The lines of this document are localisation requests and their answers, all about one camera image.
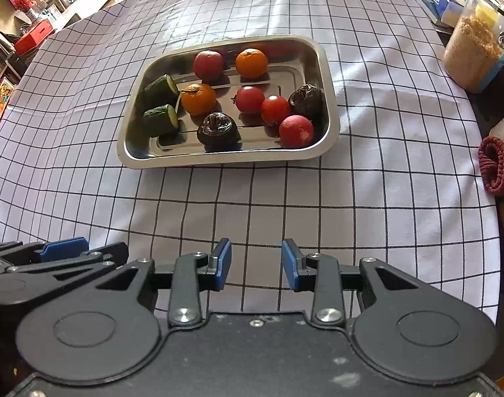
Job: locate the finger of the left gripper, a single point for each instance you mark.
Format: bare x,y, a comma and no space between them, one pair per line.
116,253

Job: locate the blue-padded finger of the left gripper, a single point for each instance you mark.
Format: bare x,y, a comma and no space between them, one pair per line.
17,254

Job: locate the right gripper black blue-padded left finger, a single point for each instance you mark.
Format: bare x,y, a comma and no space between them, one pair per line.
192,274

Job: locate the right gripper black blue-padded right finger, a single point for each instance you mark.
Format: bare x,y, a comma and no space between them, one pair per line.
319,274

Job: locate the red tomato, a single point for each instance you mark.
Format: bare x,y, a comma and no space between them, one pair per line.
274,110
249,99

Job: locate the orange tangerine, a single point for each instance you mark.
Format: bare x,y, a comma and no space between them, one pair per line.
198,99
251,63

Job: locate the white black-checked tablecloth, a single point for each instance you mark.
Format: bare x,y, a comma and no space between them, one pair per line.
401,183

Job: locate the green cucumber piece lower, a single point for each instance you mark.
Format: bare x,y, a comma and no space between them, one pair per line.
161,120

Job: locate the green cucumber piece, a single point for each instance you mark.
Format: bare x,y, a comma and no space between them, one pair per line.
160,92
161,120

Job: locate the dark brown avocado half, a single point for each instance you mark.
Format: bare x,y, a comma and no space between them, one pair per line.
218,131

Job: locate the pinkish red apple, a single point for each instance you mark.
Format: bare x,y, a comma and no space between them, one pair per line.
296,132

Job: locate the green cucumber piece upper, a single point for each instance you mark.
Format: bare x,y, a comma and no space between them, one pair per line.
160,92

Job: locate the stainless steel tray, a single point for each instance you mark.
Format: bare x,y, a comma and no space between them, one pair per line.
293,62

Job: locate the red tomato in tray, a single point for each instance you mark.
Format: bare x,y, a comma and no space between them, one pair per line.
249,99

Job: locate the red knitted cloth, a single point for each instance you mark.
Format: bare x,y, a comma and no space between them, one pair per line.
491,163

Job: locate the orange tangerine in tray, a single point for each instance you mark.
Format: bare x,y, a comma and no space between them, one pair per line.
251,63

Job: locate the red storage box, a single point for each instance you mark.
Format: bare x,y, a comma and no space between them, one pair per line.
33,37

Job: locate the glass jar of cereal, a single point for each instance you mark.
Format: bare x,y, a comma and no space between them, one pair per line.
474,53

